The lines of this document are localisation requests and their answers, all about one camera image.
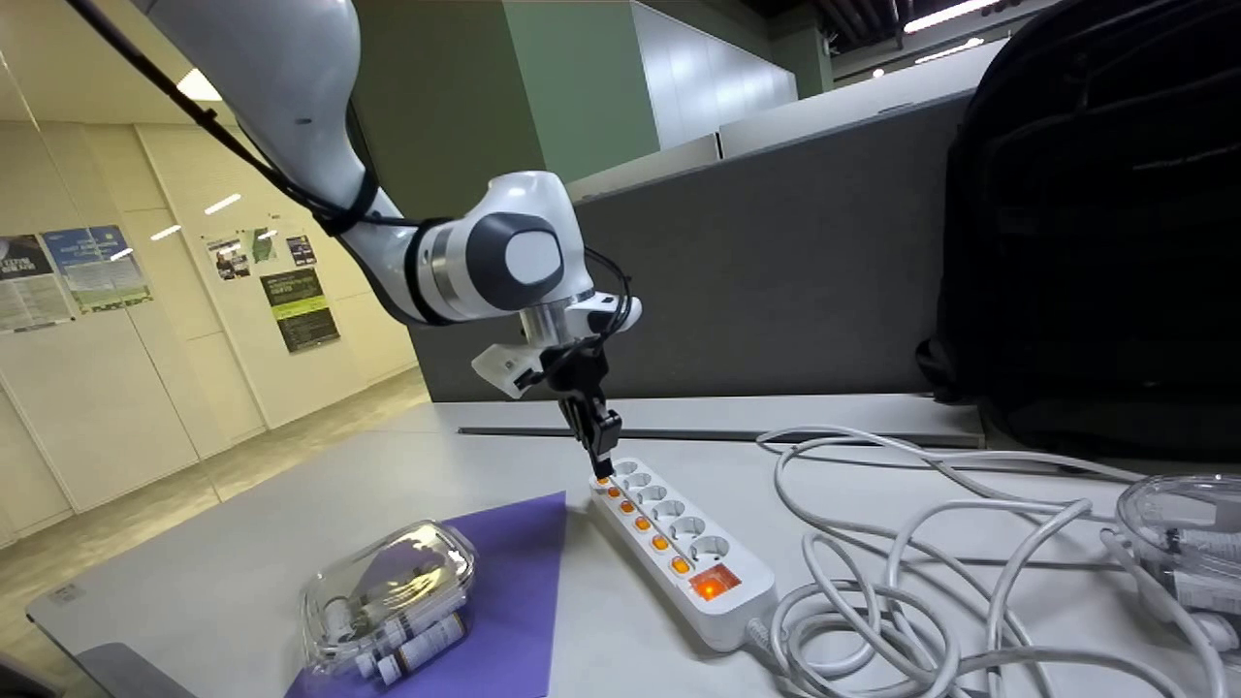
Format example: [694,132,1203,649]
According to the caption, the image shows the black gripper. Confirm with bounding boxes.
[540,343,622,481]

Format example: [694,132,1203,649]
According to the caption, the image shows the small wall photo right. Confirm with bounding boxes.
[287,238,318,268]

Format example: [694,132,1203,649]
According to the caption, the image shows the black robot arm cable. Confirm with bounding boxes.
[67,0,381,239]

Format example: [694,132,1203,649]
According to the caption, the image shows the white coiled power cable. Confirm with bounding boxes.
[752,427,1229,698]

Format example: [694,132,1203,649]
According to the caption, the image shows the grey partition panel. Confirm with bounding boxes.
[389,118,964,409]

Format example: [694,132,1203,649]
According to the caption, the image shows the clear bag at right edge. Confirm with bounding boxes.
[1117,473,1241,661]

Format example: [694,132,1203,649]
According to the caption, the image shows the clear plastic bag with adapters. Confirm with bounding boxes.
[304,520,478,685]

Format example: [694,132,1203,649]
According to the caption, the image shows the purple paper sheet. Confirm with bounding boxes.
[282,494,571,698]

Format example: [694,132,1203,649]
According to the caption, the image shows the white power strip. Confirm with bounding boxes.
[588,459,777,656]

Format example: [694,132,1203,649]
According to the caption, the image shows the blue wall poster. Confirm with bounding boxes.
[41,225,152,314]

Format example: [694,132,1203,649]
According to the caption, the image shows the grey wall poster far left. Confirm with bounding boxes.
[0,233,73,331]

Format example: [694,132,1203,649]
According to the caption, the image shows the small wall photo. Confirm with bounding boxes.
[211,239,249,281]
[287,238,318,268]

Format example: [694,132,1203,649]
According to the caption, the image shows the small wall photo left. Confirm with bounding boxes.
[211,239,249,281]

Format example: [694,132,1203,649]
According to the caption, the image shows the black backpack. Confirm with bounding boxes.
[919,0,1241,459]

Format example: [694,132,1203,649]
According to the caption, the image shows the dark green wall poster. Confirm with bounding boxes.
[262,268,338,353]

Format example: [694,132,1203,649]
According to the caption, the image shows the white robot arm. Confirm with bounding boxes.
[132,0,640,481]

